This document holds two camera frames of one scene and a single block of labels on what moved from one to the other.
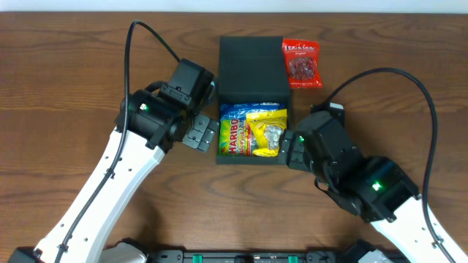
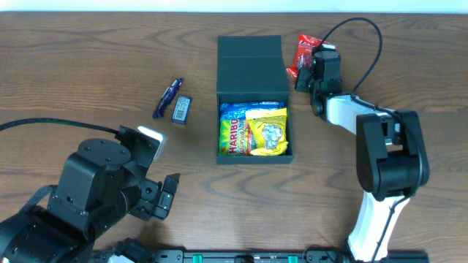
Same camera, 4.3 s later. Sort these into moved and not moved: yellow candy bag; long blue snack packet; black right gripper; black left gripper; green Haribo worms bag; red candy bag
Moved: black left gripper; black right gripper; red candy bag
Not moved: green Haribo worms bag; long blue snack packet; yellow candy bag
